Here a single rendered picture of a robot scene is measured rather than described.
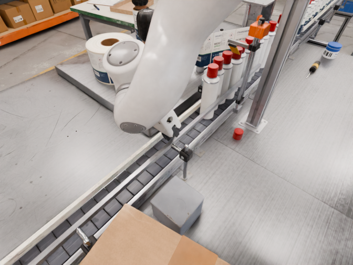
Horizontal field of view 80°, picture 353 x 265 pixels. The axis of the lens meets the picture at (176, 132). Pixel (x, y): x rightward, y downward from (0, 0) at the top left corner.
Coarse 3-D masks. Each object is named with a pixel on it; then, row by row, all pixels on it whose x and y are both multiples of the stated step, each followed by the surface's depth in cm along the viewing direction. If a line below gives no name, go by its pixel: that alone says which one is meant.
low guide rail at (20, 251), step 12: (192, 108) 76; (180, 120) 73; (132, 156) 62; (120, 168) 59; (108, 180) 57; (96, 192) 56; (72, 204) 52; (60, 216) 50; (48, 228) 48; (36, 240) 47; (12, 252) 45; (24, 252) 46; (0, 264) 43
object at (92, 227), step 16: (176, 128) 75; (192, 128) 74; (160, 144) 69; (176, 144) 69; (144, 160) 65; (160, 160) 65; (128, 176) 61; (144, 176) 61; (128, 192) 58; (112, 208) 55; (64, 224) 52; (96, 224) 52; (48, 240) 49; (80, 240) 49; (32, 256) 47; (64, 256) 47
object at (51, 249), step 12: (252, 72) 85; (240, 84) 80; (180, 132) 62; (168, 144) 59; (156, 156) 56; (144, 168) 54; (132, 180) 52; (120, 192) 50; (84, 216) 45; (72, 228) 43; (60, 240) 42; (48, 252) 40; (36, 264) 39
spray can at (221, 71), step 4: (216, 56) 68; (220, 56) 68; (216, 60) 66; (220, 60) 66; (220, 64) 67; (220, 68) 68; (220, 72) 69; (220, 76) 69; (220, 80) 71; (220, 84) 72; (220, 88) 74; (220, 92) 75; (216, 96) 75; (216, 108) 80
